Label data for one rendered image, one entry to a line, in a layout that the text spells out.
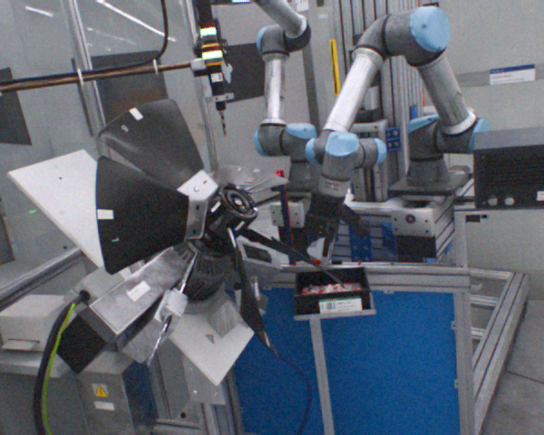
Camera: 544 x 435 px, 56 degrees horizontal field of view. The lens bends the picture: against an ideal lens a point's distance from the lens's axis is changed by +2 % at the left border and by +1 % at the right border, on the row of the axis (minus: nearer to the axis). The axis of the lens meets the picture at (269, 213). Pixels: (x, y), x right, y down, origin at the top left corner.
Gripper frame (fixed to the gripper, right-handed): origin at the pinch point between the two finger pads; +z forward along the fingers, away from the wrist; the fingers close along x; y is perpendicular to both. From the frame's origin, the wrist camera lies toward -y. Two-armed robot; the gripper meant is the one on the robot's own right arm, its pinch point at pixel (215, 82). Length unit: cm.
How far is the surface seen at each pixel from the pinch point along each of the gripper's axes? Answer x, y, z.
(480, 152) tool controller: -84, -21, 26
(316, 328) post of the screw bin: -37, -34, 75
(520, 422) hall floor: -97, 26, 148
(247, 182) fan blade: -24, -40, 27
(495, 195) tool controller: -87, -18, 39
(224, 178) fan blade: -15.7, -36.7, 25.5
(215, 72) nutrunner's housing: -26, -52, -4
